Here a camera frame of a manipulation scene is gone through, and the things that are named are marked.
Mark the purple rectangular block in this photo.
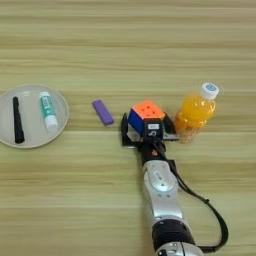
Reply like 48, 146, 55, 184
92, 99, 115, 127

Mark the black marker pen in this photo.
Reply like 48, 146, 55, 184
12, 96, 26, 145

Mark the white green glue stick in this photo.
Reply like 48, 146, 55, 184
38, 91, 60, 132

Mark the orange juice bottle white cap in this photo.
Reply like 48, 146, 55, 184
173, 82, 220, 144

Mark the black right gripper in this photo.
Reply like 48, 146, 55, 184
120, 112, 181, 167

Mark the multicolour puzzle cube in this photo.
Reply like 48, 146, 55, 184
127, 99, 167, 136

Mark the round grey plate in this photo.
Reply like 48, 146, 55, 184
0, 84, 70, 150

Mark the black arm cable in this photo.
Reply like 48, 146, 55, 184
155, 142, 230, 254

